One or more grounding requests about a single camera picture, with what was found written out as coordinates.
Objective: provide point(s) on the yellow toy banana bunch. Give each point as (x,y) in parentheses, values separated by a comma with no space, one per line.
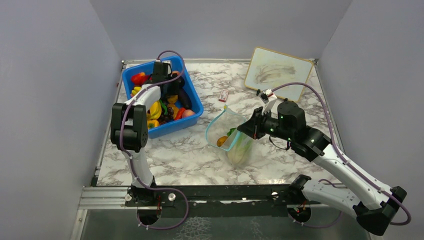
(150,107)

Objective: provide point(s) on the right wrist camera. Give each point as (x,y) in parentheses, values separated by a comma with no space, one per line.
(269,99)

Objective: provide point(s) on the red toy bell pepper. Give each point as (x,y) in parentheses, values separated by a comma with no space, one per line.
(140,78)

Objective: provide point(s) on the small whiteboard with wooden frame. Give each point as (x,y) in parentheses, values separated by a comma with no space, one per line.
(269,69)

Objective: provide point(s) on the toy peach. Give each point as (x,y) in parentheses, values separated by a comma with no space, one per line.
(187,113)

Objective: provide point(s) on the dark purple toy eggplant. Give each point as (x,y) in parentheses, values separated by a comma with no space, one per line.
(184,99)

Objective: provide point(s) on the orange toy lemon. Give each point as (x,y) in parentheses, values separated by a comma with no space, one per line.
(172,99)

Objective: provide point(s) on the orange toy carrot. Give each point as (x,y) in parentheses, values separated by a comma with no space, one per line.
(178,115)

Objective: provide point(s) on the small red white box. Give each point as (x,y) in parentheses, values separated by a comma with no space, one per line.
(223,97)

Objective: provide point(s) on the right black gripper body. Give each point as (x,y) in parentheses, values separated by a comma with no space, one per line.
(267,123)

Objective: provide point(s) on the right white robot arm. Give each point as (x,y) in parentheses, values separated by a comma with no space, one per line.
(372,203)

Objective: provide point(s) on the toy purple grapes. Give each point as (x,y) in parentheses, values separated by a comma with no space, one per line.
(164,118)

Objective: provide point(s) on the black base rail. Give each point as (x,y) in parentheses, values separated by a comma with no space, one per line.
(214,201)

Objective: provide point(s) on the brown toy kiwi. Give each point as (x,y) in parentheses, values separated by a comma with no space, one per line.
(221,140)

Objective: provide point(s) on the clear zip top bag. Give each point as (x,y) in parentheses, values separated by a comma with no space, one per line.
(222,133)

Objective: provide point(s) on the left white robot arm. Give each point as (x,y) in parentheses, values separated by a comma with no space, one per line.
(129,128)

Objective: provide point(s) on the green toy lettuce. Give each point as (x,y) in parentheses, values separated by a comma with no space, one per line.
(240,148)

